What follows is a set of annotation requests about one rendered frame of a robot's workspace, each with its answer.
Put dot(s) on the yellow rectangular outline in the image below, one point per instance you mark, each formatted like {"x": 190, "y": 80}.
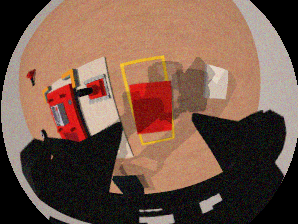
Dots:
{"x": 127, "y": 87}

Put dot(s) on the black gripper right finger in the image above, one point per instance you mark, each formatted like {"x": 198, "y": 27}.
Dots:
{"x": 225, "y": 138}

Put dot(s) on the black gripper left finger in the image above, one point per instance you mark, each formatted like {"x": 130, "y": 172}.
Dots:
{"x": 94, "y": 157}

